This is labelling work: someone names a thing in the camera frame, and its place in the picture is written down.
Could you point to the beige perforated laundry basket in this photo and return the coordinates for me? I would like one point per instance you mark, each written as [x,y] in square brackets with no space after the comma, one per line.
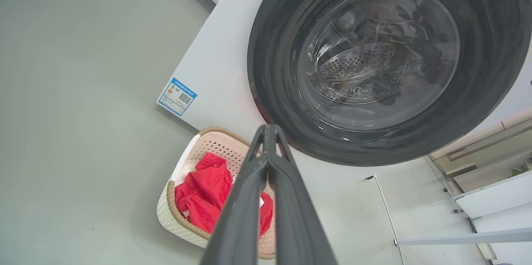
[216,140]

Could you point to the grey metal frame leg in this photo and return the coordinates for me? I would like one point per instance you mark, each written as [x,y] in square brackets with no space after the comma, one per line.
[469,238]

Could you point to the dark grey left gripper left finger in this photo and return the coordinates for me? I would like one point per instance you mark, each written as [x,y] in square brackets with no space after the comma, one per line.
[241,223]

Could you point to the green potted plant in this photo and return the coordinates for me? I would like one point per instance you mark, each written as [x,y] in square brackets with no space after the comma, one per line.
[521,168]

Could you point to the black round washer door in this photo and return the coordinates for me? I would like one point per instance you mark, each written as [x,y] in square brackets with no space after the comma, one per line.
[282,90]

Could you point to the red garment with white trim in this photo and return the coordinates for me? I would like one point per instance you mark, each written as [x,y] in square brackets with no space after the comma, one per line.
[208,186]

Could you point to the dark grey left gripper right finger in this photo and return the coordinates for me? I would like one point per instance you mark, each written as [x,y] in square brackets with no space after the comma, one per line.
[295,223]

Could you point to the blue white energy label sticker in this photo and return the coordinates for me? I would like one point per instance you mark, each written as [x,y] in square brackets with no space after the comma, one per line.
[176,96]

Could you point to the white front-load washing machine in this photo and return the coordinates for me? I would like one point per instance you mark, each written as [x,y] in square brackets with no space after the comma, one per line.
[216,48]

